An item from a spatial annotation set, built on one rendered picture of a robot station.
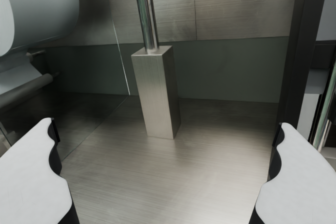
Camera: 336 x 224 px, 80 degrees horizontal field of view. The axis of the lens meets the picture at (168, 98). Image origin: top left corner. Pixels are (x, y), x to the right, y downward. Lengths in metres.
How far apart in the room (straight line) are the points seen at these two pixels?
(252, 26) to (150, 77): 0.37
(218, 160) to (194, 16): 0.47
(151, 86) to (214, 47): 0.30
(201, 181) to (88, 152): 0.36
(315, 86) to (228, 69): 0.47
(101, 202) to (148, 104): 0.27
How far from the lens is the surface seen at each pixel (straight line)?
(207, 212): 0.48
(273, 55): 0.76
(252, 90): 0.81
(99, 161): 0.64
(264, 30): 0.74
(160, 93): 0.56
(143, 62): 0.54
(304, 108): 0.54
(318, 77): 0.33
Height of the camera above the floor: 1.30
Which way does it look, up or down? 27 degrees down
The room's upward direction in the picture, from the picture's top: 8 degrees counter-clockwise
